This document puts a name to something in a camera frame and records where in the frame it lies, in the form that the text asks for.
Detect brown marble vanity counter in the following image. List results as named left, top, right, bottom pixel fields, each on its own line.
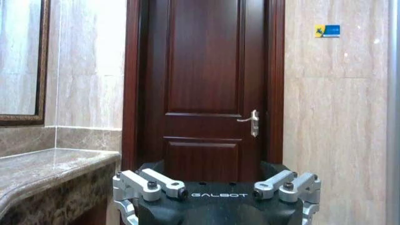
left=0, top=147, right=122, bottom=225

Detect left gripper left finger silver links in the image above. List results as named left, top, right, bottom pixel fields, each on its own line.
left=112, top=160, right=190, bottom=225

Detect wall mirror with brown frame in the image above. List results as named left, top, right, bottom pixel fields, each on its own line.
left=0, top=0, right=51, bottom=127

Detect dark red door frame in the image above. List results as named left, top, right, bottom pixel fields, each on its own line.
left=120, top=0, right=287, bottom=172

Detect yellow and blue wall sticker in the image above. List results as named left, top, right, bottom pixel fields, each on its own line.
left=314, top=23, right=342, bottom=39

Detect silver door handle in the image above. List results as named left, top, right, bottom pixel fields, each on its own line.
left=236, top=109, right=260, bottom=139

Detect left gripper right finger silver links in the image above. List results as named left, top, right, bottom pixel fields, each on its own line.
left=254, top=160, right=323, bottom=225

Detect grey metal vertical frame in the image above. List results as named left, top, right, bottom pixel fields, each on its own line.
left=387, top=0, right=400, bottom=225

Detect dark red wooden door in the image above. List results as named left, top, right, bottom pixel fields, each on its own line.
left=142, top=0, right=271, bottom=183

